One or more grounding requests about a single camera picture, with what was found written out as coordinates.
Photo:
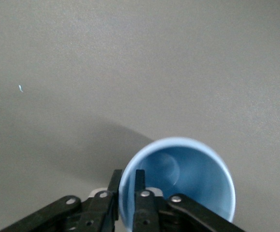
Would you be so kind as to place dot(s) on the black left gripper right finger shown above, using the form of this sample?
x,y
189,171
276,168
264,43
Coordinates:
x,y
147,212

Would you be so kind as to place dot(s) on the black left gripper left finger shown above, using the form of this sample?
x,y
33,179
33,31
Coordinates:
x,y
94,212

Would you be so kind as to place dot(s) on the light blue plastic cup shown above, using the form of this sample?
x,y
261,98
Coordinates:
x,y
198,174

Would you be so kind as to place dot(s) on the grey table mat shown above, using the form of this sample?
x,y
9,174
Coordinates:
x,y
154,72

